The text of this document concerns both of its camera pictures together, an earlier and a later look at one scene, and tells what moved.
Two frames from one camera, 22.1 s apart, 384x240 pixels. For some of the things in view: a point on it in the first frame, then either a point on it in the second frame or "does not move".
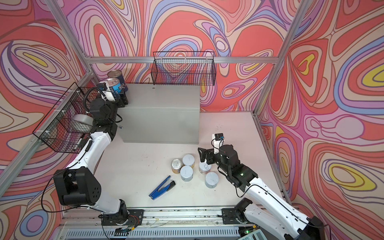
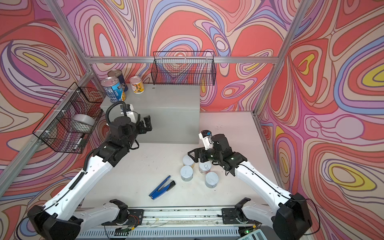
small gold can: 176,164 -> 137,85
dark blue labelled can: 117,74 does not move
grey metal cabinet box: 165,113 does not move
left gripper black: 123,101 -> 143,130
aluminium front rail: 161,224 does not move
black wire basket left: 68,125 does not move
